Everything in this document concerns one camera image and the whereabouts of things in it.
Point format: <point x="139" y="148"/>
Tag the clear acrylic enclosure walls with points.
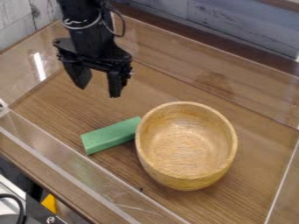
<point x="181" y="65"/>

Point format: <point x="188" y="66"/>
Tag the green rectangular block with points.
<point x="109" y="136"/>

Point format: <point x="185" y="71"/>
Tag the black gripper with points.
<point x="91" y="49"/>

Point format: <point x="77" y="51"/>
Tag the brown wooden bowl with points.
<point x="185" y="144"/>

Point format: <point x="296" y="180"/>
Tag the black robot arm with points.
<point x="80" y="14"/>

